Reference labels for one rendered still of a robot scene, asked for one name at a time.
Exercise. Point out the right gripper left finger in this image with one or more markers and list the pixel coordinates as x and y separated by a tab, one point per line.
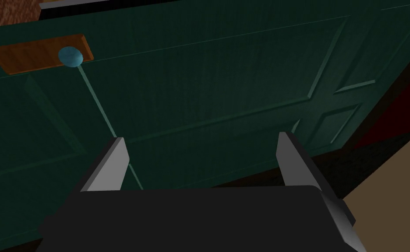
108	170

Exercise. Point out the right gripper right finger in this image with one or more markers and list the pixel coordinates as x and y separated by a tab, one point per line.
296	164

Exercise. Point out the dark green panelled door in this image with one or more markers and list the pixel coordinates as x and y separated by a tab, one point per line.
205	94

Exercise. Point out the blue round door knob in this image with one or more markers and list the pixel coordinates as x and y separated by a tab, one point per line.
70	56

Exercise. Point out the brown wooden knob plate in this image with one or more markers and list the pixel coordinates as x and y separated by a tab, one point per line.
26	56

